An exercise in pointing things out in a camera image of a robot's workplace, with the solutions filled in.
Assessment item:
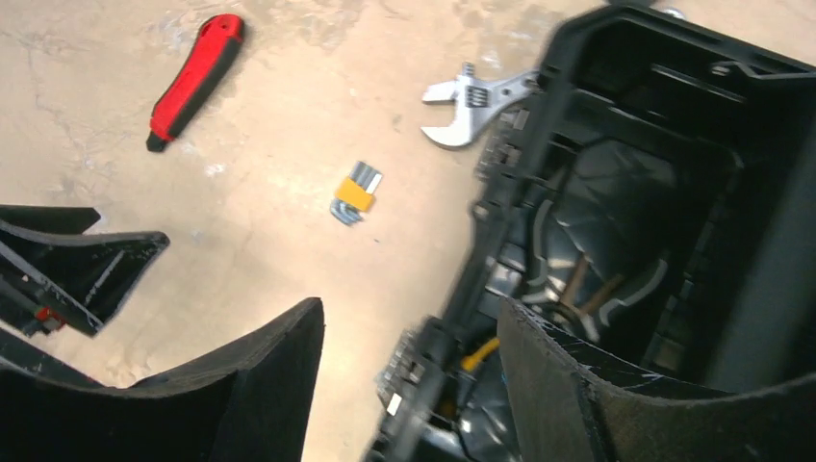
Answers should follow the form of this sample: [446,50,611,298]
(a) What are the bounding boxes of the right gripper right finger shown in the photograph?
[497,298,815,461]

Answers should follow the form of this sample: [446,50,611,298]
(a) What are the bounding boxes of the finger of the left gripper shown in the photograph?
[1,205,170,337]

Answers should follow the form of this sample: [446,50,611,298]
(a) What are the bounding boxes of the red handled cutter pliers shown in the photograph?
[145,13,246,153]

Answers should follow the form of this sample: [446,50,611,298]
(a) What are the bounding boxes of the yellow handled long pliers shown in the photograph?
[460,337,500,373]

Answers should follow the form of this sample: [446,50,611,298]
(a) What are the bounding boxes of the adjustable wrench red handle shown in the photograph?
[421,63,539,149]

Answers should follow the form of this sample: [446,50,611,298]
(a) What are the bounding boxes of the black tool box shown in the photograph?
[363,5,815,461]

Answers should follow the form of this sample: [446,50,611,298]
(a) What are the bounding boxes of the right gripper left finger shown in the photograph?
[1,297,325,461]

